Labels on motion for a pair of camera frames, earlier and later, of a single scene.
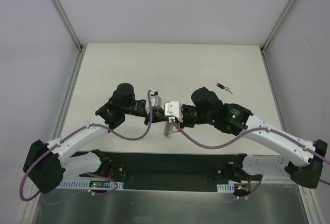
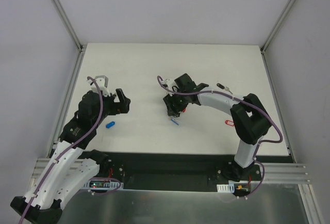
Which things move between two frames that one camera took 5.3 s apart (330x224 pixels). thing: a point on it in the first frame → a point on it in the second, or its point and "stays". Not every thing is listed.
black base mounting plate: x=174 y=171 stays
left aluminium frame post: x=61 y=12 stays
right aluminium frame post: x=265 y=46 stays
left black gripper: x=148 y=117 → x=113 y=105
